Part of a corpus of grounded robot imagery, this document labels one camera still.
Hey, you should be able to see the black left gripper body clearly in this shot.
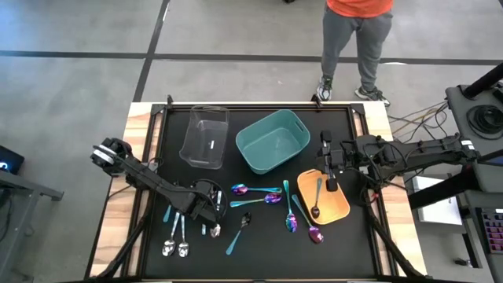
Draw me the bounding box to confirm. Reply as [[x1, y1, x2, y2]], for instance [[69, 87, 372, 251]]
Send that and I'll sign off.
[[181, 187, 223, 222]]

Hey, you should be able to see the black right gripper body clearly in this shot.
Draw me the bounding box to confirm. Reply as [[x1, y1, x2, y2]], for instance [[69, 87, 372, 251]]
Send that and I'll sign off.
[[316, 145, 349, 177]]

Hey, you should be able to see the orange plastic bin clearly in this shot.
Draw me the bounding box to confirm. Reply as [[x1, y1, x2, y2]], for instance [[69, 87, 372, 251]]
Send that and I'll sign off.
[[296, 167, 351, 226]]

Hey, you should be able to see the iridescent rainbow spoon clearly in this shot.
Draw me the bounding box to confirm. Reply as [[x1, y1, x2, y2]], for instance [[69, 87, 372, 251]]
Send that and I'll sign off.
[[230, 182, 283, 197], [282, 179, 299, 233], [229, 192, 283, 208], [291, 193, 325, 245]]

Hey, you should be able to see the teal plastic bin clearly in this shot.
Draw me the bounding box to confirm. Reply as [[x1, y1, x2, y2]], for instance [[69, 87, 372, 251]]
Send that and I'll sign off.
[[234, 108, 311, 175]]

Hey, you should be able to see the silver spoons pair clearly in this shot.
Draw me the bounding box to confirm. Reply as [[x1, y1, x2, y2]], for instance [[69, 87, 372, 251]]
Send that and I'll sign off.
[[161, 211, 181, 258]]

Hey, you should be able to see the black table mat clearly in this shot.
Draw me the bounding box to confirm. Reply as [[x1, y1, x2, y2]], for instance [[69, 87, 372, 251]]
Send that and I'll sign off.
[[143, 105, 378, 280]]

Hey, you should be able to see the clear plastic bin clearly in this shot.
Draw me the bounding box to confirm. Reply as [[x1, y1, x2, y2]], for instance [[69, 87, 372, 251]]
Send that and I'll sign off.
[[178, 105, 231, 171]]

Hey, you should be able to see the person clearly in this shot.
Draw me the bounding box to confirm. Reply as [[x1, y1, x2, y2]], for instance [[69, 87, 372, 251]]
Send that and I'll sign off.
[[316, 0, 394, 108]]

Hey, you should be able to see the black cart beam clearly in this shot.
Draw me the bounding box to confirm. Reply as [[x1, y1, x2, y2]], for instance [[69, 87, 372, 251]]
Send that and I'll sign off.
[[407, 164, 480, 211]]

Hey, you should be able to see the white box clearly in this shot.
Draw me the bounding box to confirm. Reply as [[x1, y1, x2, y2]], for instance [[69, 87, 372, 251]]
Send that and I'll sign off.
[[411, 175, 464, 226]]

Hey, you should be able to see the grey equipment cart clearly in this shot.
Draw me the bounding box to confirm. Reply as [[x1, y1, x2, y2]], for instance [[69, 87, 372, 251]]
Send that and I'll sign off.
[[445, 83, 503, 194]]

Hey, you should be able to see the grey keyboard stand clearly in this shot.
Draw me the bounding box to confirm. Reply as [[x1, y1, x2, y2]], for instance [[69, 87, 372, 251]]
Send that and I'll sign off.
[[457, 190, 503, 283]]

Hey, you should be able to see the black pole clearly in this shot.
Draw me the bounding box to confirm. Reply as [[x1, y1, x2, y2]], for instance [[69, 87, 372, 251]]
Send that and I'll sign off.
[[462, 62, 503, 99]]

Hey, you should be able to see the backlit keyboard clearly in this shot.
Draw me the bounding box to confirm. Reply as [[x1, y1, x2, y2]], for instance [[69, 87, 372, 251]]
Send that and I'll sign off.
[[479, 207, 503, 255]]

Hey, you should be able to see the grey workbench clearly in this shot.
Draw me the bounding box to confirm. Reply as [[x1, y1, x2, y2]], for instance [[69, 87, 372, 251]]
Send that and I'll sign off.
[[0, 168, 65, 283]]

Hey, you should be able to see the black screen device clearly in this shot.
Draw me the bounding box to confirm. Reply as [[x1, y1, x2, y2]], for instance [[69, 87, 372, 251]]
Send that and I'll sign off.
[[0, 144, 25, 175]]

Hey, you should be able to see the floor cable bundle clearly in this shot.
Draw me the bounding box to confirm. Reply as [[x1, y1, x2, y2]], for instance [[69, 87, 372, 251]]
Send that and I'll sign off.
[[387, 100, 451, 142]]

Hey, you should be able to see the black cable coil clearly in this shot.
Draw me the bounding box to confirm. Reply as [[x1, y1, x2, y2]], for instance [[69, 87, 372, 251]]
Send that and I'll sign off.
[[466, 104, 503, 141]]

